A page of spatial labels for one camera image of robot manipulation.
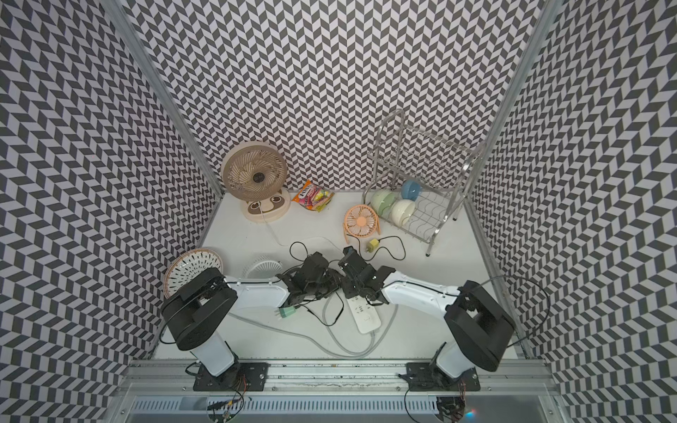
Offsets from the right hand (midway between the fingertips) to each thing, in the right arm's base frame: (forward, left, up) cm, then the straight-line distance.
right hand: (352, 285), depth 86 cm
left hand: (+1, +3, -3) cm, 4 cm away
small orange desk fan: (+24, -3, +4) cm, 25 cm away
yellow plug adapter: (+17, -8, -2) cm, 19 cm away
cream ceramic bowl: (+25, -18, +8) cm, 32 cm away
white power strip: (-8, -4, -3) cm, 10 cm away
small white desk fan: (+3, +28, +8) cm, 29 cm away
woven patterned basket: (+9, +59, -1) cm, 60 cm away
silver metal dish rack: (+32, -29, +1) cm, 43 cm away
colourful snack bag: (+41, +17, 0) cm, 44 cm away
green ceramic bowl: (+31, -12, +8) cm, 34 cm away
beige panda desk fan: (+34, +34, +19) cm, 52 cm away
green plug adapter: (-7, +21, -3) cm, 23 cm away
